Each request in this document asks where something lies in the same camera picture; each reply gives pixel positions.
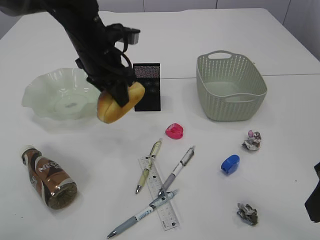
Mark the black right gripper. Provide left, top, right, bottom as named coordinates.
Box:
left=304, top=161, right=320, bottom=224

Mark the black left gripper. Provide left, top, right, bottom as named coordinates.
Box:
left=74, top=37, right=137, bottom=107

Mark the golden bread roll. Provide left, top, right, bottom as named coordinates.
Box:
left=97, top=82, right=145, bottom=124

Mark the blue pencil sharpener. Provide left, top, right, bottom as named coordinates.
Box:
left=220, top=154, right=240, bottom=175

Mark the brown Nescafe coffee bottle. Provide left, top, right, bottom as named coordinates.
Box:
left=20, top=145, right=78, bottom=210

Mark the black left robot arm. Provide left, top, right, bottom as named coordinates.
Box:
left=0, top=0, right=141, bottom=108

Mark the black mesh pen holder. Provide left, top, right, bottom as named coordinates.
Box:
left=133, top=63, right=161, bottom=112

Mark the pale green wavy plate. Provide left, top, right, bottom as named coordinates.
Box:
left=21, top=68, right=100, bottom=121

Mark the pink pencil sharpener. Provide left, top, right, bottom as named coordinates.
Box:
left=165, top=123, right=184, bottom=140

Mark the yellow-green clear pen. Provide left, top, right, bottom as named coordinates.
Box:
left=135, top=138, right=162, bottom=195

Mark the white grey upper pen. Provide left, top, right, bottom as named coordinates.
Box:
left=157, top=145, right=196, bottom=197

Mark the green plastic woven basket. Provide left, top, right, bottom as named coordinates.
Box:
left=196, top=50, right=268, bottom=122

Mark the white blue lower pen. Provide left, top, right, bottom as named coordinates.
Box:
left=106, top=189, right=179, bottom=239

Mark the clear plastic ruler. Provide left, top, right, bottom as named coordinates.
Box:
left=138, top=156, right=180, bottom=231

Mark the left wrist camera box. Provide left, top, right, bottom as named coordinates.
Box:
left=124, top=27, right=141, bottom=45

